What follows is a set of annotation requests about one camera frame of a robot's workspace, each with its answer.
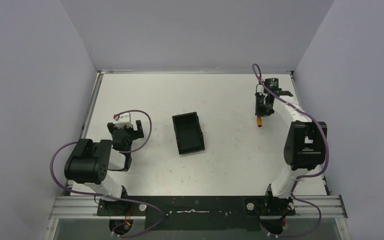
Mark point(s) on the aluminium front rail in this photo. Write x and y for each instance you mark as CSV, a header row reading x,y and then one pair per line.
x,y
85,207

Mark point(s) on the aluminium table edge frame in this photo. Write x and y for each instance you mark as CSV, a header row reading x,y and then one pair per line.
x,y
224,104

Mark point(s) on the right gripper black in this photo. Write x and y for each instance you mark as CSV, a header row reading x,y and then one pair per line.
x,y
259,111

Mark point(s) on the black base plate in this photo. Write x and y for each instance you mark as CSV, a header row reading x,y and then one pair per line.
x,y
202,213

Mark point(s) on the orange handled screwdriver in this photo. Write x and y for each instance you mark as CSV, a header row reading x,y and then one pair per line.
x,y
259,121

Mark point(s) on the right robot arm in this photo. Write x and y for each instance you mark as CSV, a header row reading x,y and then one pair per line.
x,y
304,147

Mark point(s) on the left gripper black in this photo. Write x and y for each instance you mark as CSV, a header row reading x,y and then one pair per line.
x,y
125,133

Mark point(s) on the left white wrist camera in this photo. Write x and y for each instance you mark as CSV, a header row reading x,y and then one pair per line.
x,y
123,119

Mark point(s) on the black plastic bin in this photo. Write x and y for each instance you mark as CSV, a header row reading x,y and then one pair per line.
x,y
188,133

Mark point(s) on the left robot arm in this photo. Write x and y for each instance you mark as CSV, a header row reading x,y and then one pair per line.
x,y
90,162

